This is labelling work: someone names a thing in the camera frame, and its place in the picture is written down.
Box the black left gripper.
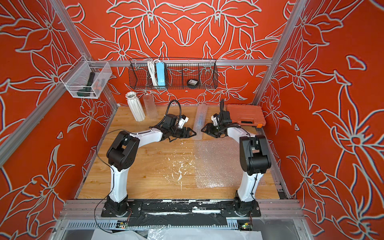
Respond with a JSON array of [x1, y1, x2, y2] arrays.
[[169, 127, 197, 139]]

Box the bubble wrap sheet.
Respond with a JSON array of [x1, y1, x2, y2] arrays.
[[193, 138, 268, 189]]

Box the clear glass vase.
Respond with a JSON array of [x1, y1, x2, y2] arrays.
[[143, 94, 158, 119]]

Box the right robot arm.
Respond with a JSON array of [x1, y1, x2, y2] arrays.
[[201, 111, 272, 217]]

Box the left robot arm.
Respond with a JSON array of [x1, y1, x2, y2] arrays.
[[101, 114, 197, 218]]

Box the orange tool case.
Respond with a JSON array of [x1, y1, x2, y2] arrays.
[[227, 104, 266, 128]]

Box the small black device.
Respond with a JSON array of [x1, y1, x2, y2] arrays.
[[187, 79, 200, 89]]

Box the light blue box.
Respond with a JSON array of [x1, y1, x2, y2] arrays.
[[156, 62, 166, 88]]

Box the aluminium horizontal back bar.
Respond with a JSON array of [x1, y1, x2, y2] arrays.
[[90, 59, 272, 68]]

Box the clear acrylic box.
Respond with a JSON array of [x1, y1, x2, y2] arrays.
[[60, 56, 112, 99]]

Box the aluminium left side bar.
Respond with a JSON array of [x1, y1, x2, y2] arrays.
[[1, 84, 66, 167]]

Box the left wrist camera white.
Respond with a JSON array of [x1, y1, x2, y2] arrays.
[[178, 115, 189, 129]]

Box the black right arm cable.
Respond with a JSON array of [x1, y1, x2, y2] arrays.
[[218, 98, 250, 139]]

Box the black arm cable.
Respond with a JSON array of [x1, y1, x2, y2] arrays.
[[218, 98, 250, 139], [151, 99, 183, 130]]

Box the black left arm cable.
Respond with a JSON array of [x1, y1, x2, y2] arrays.
[[151, 99, 183, 130]]

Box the black wire basket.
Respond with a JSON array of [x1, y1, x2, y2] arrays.
[[128, 58, 219, 90]]

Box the white cable bundle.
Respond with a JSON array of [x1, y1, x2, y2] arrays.
[[146, 59, 159, 88]]

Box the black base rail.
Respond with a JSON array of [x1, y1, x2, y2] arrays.
[[99, 199, 261, 229]]

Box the aluminium frame post right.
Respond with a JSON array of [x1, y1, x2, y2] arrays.
[[252, 0, 307, 105]]

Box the aluminium frame post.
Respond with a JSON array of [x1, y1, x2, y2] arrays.
[[252, 0, 307, 105], [50, 1, 118, 109]]

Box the aluminium frame post left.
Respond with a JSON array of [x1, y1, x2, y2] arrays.
[[50, 1, 118, 109]]

